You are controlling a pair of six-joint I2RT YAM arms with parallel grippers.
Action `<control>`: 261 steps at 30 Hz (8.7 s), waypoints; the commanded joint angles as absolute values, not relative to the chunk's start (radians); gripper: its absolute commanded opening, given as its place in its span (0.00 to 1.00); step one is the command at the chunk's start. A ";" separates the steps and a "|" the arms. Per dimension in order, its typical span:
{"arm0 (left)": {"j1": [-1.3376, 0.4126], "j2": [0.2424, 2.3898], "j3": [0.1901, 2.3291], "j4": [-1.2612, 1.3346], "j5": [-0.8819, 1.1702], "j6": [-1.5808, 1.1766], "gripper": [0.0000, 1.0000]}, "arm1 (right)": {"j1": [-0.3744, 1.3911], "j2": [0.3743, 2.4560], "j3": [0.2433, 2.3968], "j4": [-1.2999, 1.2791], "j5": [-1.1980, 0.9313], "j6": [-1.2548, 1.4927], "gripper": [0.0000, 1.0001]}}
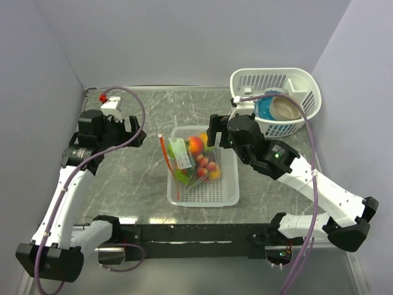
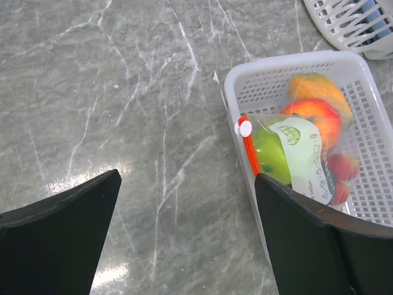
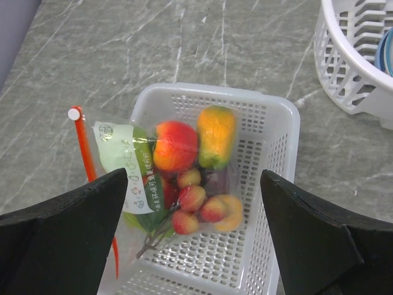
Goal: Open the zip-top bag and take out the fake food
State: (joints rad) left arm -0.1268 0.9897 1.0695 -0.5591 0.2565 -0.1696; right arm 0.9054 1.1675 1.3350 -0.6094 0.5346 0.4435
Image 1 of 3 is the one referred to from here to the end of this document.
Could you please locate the green fake apple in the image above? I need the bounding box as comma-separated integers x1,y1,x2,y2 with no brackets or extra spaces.
203,146,214,154

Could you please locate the clear zip top bag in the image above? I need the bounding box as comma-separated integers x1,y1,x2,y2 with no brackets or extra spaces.
158,132,221,201

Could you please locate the yellow green fake mango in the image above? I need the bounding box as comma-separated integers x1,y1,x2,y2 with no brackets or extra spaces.
166,143,175,159

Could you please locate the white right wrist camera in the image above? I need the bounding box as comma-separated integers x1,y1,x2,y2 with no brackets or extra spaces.
230,87,254,119

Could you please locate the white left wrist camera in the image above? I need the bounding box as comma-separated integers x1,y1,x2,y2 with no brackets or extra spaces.
99,93,122,121

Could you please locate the yellow orange fake fruit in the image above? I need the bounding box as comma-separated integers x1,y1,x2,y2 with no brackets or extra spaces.
208,168,221,180

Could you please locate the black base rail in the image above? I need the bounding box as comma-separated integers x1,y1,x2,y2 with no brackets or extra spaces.
73,221,308,262

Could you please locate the beige ceramic bowl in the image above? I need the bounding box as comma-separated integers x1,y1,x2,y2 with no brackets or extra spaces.
270,96,302,121

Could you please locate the blue bowl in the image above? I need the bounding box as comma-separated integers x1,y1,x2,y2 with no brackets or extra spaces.
254,96,274,120

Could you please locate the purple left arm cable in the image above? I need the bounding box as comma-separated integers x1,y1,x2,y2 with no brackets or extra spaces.
33,86,147,295

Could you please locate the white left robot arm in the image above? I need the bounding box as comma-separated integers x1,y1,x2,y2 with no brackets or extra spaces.
15,109,146,283

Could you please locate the white dish rack basket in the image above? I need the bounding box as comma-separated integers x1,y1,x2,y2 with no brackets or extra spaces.
230,68,322,138

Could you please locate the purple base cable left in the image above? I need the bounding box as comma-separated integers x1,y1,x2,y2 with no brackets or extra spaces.
98,243,146,273

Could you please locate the red fake peach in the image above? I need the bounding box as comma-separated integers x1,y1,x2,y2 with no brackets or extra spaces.
188,136,204,155

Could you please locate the green fake pepper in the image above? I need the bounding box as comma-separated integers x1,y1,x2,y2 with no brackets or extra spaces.
175,168,194,185

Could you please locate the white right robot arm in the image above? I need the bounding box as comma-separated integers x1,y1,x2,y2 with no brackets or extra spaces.
207,114,379,252

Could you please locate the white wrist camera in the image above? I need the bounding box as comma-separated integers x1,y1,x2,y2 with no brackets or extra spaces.
230,87,254,119
99,93,122,121

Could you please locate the blue patterned plate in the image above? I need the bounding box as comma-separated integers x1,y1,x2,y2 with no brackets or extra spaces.
263,87,289,95

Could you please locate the white perforated basket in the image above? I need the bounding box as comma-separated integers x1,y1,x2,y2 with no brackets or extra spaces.
167,125,239,207

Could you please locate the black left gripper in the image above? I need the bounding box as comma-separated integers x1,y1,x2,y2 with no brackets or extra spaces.
97,114,146,150

